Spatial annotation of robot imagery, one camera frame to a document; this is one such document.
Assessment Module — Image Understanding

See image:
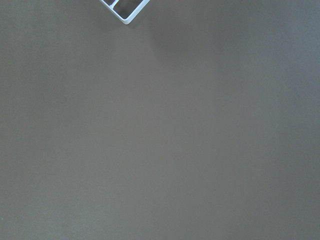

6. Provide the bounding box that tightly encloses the white wire cup rack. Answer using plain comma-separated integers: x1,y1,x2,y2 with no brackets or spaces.
100,0,150,25

